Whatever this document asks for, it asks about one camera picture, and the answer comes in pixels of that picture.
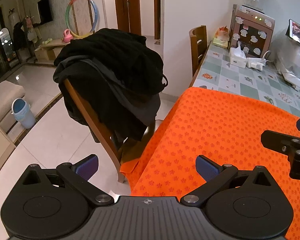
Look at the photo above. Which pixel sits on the wall-mounted television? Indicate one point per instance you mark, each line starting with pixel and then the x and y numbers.
pixel 45 10

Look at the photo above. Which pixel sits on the checkered tablecloth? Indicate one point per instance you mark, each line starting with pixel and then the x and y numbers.
pixel 240 80

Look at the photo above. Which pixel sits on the low wooden bench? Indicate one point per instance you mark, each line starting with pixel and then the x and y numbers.
pixel 50 50

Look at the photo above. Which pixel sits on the colourful hula hoop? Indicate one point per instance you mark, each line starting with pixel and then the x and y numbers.
pixel 68 12

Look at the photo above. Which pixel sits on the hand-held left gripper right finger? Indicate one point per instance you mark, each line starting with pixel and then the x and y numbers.
pixel 206 168

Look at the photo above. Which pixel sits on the white plastic-wrapped appliance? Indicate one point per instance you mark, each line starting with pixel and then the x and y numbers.
pixel 292 60

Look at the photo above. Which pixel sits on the white tissue box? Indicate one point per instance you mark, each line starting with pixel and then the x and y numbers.
pixel 237 57

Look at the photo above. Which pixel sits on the white power strip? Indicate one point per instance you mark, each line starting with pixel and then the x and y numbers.
pixel 255 63

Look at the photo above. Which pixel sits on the yellow tissue box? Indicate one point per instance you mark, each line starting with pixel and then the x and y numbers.
pixel 221 38

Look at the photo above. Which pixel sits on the standing mirror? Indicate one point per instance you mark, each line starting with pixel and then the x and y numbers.
pixel 6 47

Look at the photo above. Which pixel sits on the beige sofa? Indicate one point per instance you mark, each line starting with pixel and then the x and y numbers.
pixel 5 100

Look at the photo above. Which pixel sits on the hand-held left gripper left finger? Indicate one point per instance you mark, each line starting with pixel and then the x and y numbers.
pixel 87 167

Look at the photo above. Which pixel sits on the black garment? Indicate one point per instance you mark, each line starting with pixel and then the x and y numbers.
pixel 90 105

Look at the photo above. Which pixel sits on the brown water dispenser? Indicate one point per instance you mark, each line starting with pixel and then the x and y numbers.
pixel 252 35

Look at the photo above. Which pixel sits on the pink kettlebell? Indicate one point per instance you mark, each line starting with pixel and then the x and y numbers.
pixel 67 37

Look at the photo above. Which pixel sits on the wooden chair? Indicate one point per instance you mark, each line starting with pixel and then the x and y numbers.
pixel 96 128
pixel 198 47

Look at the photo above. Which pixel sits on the blue and white trash bin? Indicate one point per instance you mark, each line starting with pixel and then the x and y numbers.
pixel 22 112

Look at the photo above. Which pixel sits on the orange patterned mat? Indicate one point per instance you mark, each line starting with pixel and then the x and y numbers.
pixel 215 135

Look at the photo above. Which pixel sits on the black pants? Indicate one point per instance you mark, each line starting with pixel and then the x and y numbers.
pixel 120 55

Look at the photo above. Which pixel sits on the coat rack with clothes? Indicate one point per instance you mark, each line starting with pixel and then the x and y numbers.
pixel 20 37

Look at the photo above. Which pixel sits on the tablet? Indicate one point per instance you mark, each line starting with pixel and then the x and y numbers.
pixel 298 32

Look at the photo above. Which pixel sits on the brown wooden door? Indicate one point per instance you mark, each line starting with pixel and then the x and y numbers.
pixel 133 5

